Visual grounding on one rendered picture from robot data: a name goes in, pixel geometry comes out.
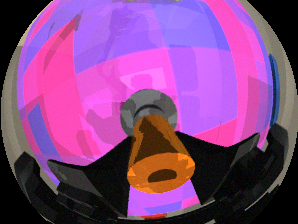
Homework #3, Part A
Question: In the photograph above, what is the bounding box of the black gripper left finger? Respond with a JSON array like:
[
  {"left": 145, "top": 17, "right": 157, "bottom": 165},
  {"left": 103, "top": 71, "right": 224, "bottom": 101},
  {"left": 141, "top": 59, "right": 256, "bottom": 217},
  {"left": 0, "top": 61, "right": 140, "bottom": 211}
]
[{"left": 47, "top": 136, "right": 132, "bottom": 218}]

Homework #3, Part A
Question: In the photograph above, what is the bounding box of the orange knob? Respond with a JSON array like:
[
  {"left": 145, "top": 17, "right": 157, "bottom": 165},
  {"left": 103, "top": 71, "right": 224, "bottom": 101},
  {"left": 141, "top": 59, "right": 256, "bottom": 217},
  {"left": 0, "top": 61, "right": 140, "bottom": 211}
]
[{"left": 126, "top": 115, "right": 196, "bottom": 193}]

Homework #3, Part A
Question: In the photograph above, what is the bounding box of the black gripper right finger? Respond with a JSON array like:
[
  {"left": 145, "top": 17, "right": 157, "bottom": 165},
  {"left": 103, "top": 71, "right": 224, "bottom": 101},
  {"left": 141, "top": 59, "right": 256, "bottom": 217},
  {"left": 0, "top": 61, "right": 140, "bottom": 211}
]
[{"left": 176, "top": 131, "right": 261, "bottom": 205}]

